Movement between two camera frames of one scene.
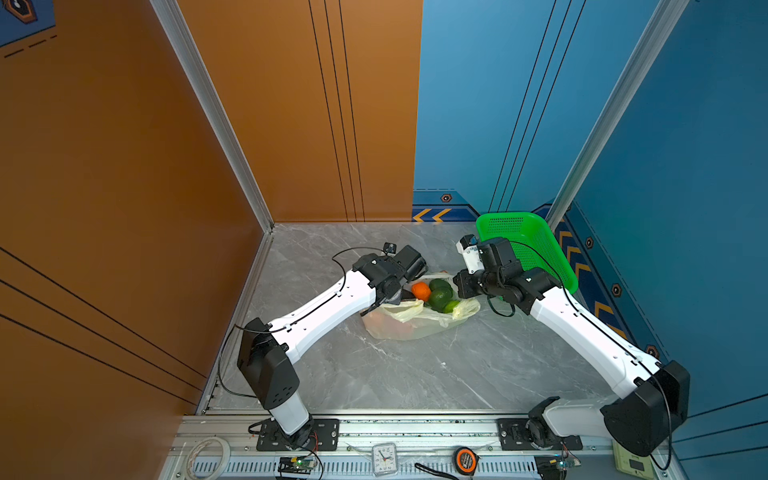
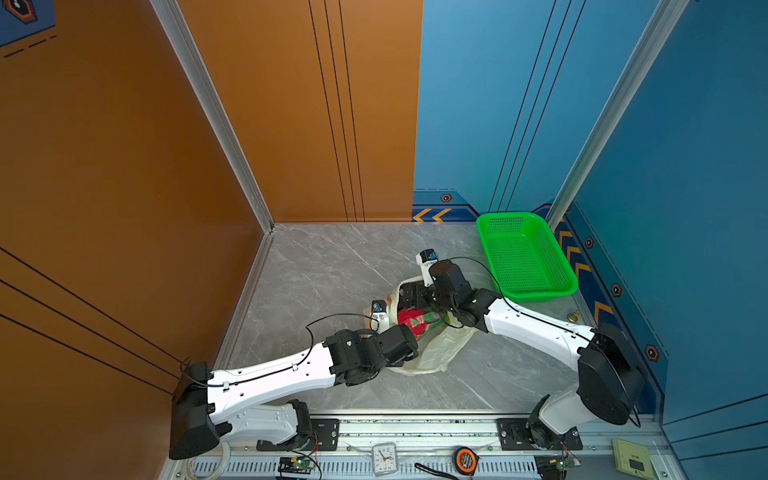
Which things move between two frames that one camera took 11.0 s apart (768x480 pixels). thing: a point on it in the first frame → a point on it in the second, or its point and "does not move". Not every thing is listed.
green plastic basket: [532, 242] does not move
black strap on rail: [433, 472] does not move
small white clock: [384, 459] does not move
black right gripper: [461, 281] → [418, 289]
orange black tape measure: [465, 460] does not move
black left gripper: [400, 297] → [402, 362]
